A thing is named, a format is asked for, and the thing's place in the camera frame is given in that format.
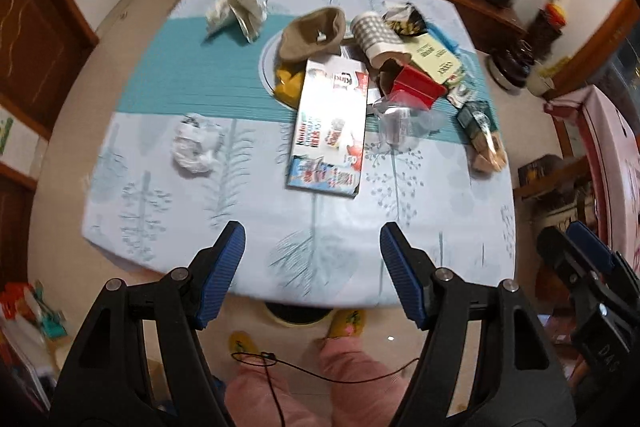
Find white Kinder chocolate box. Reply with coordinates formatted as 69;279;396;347
288;54;369;198

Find dark green snack packet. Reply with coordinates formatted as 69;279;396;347
457;101;508;173

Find black and white snack bag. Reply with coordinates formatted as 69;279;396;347
383;2;427;37

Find yellow rimmed trash bin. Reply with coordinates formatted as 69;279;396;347
265;301;332;327

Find left yellow slipper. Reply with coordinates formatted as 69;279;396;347
228;331;260;363

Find yellow slipper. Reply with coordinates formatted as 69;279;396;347
228;331;260;363
326;309;367;339

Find right yellow slipper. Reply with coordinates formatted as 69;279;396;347
326;309;367;339

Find leaf-print teal tablecloth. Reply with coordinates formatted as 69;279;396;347
82;0;515;308

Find crumpled white plastic bag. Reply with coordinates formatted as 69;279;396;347
171;114;224;174

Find pink-covered side table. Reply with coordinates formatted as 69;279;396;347
544;86;639;271

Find clear plastic cup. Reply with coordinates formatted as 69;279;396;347
372;100;447;150

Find red cardboard box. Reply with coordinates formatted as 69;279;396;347
378;60;447;109

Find yellow plastic wrapper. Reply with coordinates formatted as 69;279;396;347
273;64;305;109

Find yellow-green flat box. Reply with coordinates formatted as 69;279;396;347
401;34;466;88

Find round white table mat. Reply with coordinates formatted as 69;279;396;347
258;31;295;110

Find checkered paper cup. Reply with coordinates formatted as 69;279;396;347
350;11;411;69

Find brown paper pulp cup tray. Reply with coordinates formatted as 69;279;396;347
279;6;346;63

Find crumpled silver foil wrapper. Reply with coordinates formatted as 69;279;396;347
205;0;268;43

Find thin black cable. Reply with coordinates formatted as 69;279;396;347
230;350;420;427

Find black pedestal with red-yellow ornament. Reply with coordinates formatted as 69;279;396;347
524;2;566;61

